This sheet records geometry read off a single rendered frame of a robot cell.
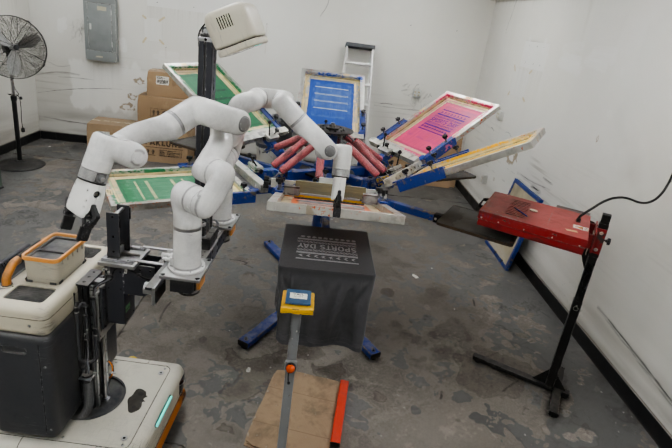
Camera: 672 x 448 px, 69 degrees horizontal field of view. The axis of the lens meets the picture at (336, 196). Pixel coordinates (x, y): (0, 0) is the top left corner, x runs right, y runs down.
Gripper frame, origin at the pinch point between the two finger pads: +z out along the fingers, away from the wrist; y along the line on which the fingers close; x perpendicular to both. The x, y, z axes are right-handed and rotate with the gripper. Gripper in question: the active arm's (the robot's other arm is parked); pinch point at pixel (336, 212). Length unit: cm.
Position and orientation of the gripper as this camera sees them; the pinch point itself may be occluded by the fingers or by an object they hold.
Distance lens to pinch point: 205.2
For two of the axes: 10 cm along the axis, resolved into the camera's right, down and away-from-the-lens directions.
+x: 9.9, 1.1, 0.6
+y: 0.6, 0.9, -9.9
